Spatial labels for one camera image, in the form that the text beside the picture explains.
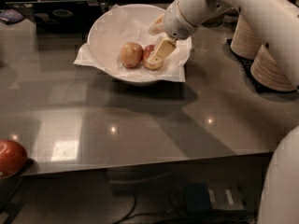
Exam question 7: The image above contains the white bowl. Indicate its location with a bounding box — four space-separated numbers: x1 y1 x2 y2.
86 3 192 87

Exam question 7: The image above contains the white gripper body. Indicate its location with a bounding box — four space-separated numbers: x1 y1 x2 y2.
163 0 197 40

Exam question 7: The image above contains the red-yellow apple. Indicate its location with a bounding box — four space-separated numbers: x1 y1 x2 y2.
143 45 164 70

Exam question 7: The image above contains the black mat under plates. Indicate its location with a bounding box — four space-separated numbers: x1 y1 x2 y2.
225 38 299 95

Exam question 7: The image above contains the front stack of paper plates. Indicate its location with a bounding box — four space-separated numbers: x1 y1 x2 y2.
250 45 295 92

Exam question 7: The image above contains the tall stack of paper plates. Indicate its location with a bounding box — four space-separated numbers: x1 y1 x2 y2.
230 16 262 60

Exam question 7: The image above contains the white paper napkin liner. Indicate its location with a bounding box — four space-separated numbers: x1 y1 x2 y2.
73 4 188 83

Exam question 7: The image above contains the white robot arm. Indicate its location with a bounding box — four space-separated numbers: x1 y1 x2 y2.
149 0 299 224

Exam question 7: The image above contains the glass jar with grains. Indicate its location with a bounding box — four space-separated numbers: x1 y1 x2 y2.
203 14 224 27

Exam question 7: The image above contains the red apple at table edge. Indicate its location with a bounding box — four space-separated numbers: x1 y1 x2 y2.
0 140 27 178

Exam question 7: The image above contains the dark blue small pouch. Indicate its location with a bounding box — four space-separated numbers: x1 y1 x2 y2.
0 9 24 24

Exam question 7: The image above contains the left yellow-red apple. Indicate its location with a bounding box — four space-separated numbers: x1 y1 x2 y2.
120 42 143 68

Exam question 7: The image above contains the black cable on floor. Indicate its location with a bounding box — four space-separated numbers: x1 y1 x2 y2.
111 187 260 224

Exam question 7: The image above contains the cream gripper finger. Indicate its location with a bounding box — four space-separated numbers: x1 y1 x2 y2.
147 35 176 64
148 14 164 35

